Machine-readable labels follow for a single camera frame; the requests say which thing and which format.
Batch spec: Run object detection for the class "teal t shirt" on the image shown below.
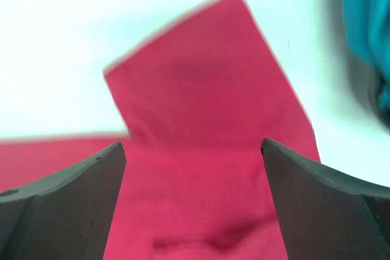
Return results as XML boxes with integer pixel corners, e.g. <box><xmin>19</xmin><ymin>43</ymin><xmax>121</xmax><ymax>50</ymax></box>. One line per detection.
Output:
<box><xmin>342</xmin><ymin>0</ymin><xmax>389</xmax><ymax>126</ymax></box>

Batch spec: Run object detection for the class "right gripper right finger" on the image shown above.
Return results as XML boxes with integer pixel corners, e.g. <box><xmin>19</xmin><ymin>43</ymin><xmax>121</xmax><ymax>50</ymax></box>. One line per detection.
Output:
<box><xmin>261</xmin><ymin>138</ymin><xmax>389</xmax><ymax>260</ymax></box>

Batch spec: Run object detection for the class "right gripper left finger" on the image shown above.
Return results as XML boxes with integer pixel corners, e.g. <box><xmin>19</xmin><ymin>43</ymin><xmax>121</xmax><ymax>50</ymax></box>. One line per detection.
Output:
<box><xmin>1</xmin><ymin>142</ymin><xmax>126</xmax><ymax>260</ymax></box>

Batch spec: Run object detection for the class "pink t shirt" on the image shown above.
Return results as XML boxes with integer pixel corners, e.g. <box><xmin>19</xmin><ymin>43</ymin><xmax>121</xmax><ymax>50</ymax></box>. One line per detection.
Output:
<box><xmin>0</xmin><ymin>0</ymin><xmax>321</xmax><ymax>260</ymax></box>

